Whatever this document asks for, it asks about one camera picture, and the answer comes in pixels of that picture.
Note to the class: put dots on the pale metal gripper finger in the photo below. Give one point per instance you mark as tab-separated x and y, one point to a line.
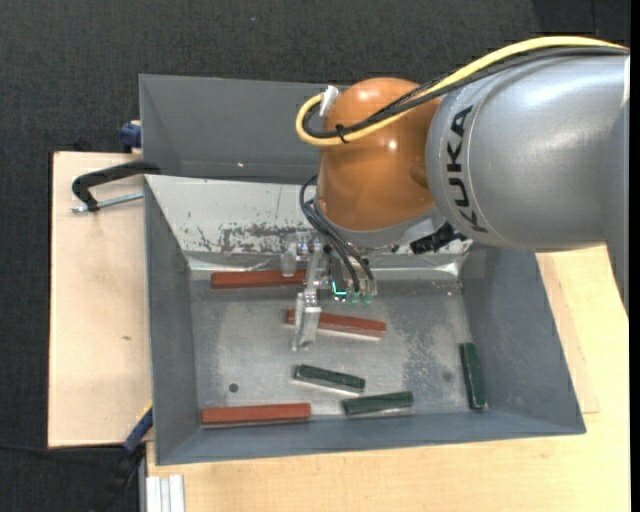
306	325
287	265

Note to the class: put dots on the red-brown flat block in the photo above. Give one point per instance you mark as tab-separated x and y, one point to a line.
350	325
250	279
255	414

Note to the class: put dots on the dark green flat block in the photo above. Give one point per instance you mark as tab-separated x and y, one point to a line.
330	377
473	375
377	403

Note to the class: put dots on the grey metal bin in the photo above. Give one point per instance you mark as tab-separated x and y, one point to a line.
250	350

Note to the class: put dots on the pale wood flat board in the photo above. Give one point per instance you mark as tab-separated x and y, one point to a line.
100	300

